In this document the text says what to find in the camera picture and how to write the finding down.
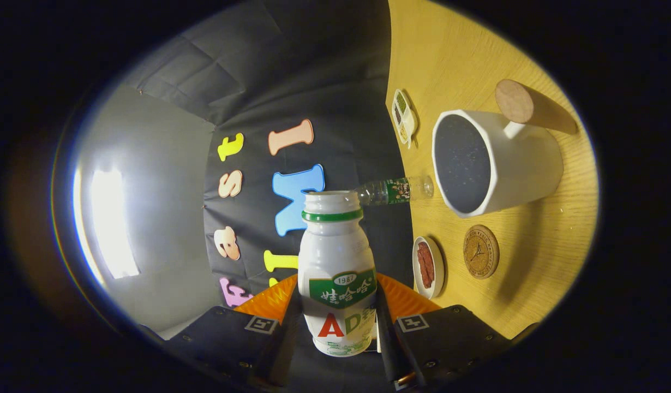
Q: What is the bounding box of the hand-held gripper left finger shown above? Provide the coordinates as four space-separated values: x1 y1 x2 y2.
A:
150 273 303 391

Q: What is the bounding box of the round cork coaster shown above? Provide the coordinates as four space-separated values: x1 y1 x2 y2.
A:
463 224 500 280

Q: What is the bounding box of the black backdrop cloth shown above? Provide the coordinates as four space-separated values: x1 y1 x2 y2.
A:
120 0 415 312

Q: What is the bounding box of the white cup wooden handle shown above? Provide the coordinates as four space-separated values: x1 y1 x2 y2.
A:
432 79 579 219

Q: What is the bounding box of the wooden table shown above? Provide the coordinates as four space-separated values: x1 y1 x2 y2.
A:
386 0 599 340

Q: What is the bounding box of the clear plastic water bottle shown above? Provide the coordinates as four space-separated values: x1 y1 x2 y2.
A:
353 175 435 207

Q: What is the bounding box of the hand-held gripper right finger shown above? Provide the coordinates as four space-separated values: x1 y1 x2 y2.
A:
375 273 513 391

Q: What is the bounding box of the white divided bean dish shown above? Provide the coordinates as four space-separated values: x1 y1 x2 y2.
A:
392 88 419 149

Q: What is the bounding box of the white juice bottle green label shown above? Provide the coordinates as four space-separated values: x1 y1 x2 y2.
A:
297 190 379 358

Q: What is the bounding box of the ceiling light panel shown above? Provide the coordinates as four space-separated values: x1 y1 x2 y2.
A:
74 166 141 280

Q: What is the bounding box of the red meat slice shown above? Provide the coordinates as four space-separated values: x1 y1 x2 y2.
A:
417 248 430 289
421 242 435 282

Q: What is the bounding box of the round grey plate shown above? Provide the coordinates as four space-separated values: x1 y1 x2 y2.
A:
412 236 446 300

